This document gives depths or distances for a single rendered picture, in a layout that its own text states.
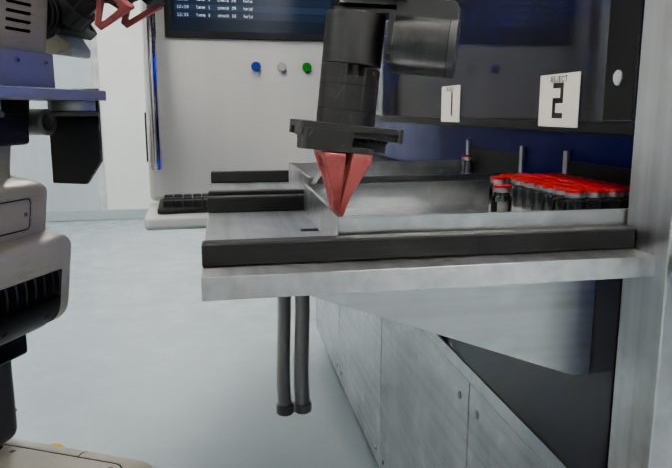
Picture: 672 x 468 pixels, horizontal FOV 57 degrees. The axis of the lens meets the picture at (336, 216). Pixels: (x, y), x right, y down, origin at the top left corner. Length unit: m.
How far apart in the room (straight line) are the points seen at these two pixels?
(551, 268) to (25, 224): 0.84
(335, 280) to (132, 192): 5.66
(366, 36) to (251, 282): 0.25
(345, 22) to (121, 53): 5.56
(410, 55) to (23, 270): 0.72
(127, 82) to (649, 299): 5.69
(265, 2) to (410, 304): 1.01
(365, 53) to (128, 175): 5.59
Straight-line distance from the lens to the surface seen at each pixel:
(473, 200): 0.86
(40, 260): 1.10
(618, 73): 0.67
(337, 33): 0.59
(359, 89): 0.58
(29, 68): 1.10
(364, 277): 0.51
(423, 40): 0.58
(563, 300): 0.69
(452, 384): 1.13
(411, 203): 0.83
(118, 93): 6.10
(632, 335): 0.67
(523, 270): 0.56
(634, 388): 0.68
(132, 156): 6.10
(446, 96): 1.09
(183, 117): 1.47
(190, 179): 1.48
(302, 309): 1.69
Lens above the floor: 1.01
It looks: 10 degrees down
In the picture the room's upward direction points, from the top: straight up
